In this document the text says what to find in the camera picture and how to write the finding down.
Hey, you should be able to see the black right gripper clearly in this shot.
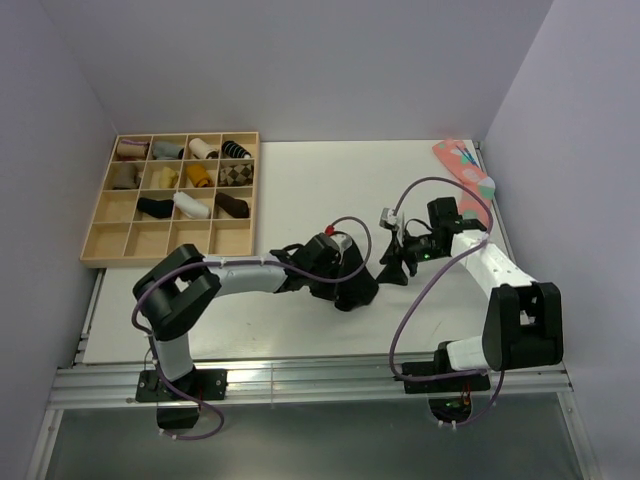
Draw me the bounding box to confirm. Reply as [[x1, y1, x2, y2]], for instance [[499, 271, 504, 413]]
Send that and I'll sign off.
[[376, 227, 447, 286]]

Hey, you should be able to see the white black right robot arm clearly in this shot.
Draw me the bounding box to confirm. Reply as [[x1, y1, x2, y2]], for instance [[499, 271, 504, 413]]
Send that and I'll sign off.
[[377, 197, 564, 390]]

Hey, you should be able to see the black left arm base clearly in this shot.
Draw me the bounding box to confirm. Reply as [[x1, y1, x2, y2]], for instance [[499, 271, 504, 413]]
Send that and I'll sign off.
[[135, 368, 227, 433]]

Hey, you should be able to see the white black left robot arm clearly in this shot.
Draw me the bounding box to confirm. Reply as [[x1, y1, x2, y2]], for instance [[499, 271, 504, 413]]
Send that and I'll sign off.
[[132, 232, 379, 399]]

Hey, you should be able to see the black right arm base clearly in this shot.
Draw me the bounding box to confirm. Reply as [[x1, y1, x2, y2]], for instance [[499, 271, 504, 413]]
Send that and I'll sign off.
[[399, 359, 491, 421]]

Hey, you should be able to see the pink patterned sock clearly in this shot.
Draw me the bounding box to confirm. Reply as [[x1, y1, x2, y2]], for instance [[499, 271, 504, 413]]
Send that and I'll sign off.
[[432, 139, 496, 227]]

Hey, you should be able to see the dark brown rolled sock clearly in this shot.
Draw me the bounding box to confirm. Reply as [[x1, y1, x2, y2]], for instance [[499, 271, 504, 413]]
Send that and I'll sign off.
[[215, 192, 250, 219]]

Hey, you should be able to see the brown checkered rolled sock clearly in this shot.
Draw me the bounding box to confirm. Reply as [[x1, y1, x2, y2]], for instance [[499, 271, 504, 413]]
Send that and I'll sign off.
[[218, 163, 254, 187]]

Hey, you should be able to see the white rolled sock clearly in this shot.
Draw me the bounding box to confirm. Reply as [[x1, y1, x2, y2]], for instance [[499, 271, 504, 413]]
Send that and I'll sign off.
[[173, 192, 211, 220]]

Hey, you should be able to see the black white striped sock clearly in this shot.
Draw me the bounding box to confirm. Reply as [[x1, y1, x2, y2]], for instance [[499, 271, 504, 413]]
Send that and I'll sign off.
[[221, 140, 252, 159]]

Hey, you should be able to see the mustard yellow rolled sock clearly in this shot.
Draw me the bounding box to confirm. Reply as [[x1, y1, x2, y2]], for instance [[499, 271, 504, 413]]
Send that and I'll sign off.
[[186, 164, 215, 188]]

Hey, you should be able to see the cream rolled sock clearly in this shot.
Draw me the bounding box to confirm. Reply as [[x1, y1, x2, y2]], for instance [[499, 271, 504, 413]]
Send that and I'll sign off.
[[189, 137, 219, 159]]

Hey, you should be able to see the black rolled sock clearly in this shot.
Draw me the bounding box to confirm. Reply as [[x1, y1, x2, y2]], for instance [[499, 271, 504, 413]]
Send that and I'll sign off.
[[136, 197, 174, 219]]

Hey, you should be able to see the wooden compartment tray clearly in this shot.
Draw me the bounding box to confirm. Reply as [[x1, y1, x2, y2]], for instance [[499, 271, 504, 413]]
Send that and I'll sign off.
[[80, 132, 261, 268]]

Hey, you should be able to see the pale yellow rolled sock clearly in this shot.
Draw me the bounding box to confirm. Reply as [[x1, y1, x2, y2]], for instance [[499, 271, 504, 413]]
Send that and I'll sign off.
[[157, 167, 179, 189]]

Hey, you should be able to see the grey rolled sock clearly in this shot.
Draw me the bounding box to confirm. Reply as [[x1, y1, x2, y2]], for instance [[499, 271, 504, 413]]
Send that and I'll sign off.
[[152, 141, 184, 160]]

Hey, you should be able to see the taupe rolled sock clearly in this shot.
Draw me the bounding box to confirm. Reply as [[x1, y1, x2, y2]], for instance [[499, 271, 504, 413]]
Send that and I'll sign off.
[[111, 164, 140, 190]]

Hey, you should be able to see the beige purple rolled sock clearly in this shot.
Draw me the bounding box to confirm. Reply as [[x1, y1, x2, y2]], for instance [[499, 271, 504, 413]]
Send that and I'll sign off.
[[116, 139, 149, 159]]

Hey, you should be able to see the aluminium frame rail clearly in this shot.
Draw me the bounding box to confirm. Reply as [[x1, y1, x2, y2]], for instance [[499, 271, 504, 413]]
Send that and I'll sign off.
[[47, 269, 574, 409]]

